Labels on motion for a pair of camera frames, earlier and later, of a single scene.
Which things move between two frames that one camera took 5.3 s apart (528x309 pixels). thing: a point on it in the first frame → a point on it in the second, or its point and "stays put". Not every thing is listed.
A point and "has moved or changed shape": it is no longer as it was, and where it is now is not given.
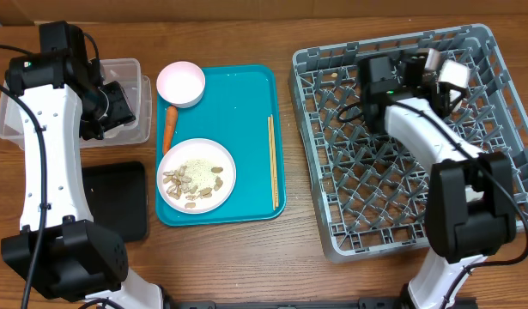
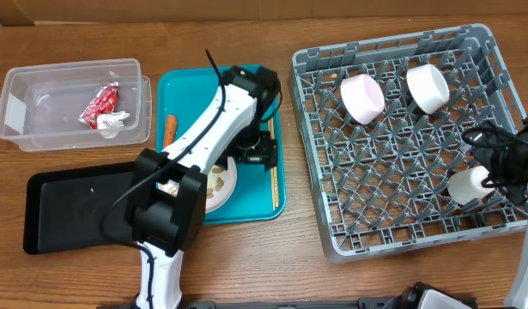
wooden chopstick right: x=275 y=160 stays put
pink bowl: x=180 y=84 has moved or changed shape
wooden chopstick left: x=271 y=164 stays put
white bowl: x=457 y=73 has moved or changed shape
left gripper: x=122 y=112 → x=265 y=153
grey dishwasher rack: x=369 y=192 stays put
